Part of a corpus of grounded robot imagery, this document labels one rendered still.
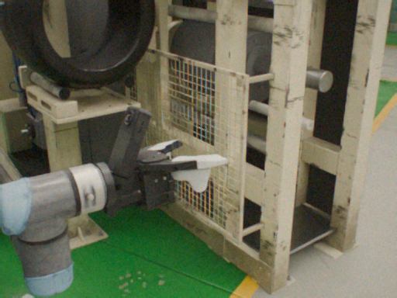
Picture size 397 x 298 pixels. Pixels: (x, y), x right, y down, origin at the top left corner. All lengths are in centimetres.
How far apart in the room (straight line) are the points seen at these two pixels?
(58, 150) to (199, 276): 90
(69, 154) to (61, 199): 163
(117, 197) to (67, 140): 156
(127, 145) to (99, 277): 158
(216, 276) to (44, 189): 161
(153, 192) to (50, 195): 16
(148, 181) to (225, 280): 151
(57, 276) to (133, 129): 25
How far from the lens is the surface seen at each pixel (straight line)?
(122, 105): 196
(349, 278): 232
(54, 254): 73
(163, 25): 235
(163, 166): 73
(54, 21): 217
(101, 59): 212
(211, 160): 75
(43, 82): 198
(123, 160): 73
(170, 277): 223
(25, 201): 69
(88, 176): 71
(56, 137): 227
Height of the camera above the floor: 138
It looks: 23 degrees down
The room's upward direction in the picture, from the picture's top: straight up
